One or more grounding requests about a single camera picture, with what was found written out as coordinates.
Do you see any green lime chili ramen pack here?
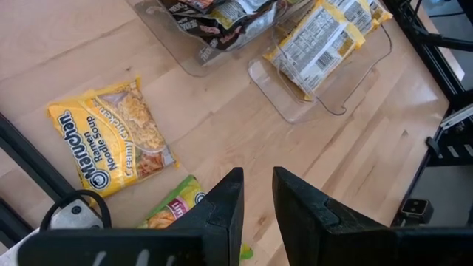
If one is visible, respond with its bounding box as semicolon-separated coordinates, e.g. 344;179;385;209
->
137;174;255;262

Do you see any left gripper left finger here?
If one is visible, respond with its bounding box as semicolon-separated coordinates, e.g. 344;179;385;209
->
17;167;245;266

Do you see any black metal table frame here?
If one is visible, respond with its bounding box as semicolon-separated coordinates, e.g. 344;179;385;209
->
0;0;473;245

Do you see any clear plastic bin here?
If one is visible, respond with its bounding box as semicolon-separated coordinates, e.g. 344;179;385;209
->
133;0;293;78
248;0;393;125

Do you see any small black table camera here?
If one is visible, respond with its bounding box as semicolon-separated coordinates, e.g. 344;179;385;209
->
401;198;435;227

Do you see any silver metal bracket plate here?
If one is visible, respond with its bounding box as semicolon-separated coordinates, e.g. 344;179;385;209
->
0;200;106;259

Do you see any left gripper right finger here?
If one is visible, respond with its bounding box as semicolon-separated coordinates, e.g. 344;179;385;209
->
272;166;473;266

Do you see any black cable loop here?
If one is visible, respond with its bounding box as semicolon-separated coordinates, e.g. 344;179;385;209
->
38;189;112;232

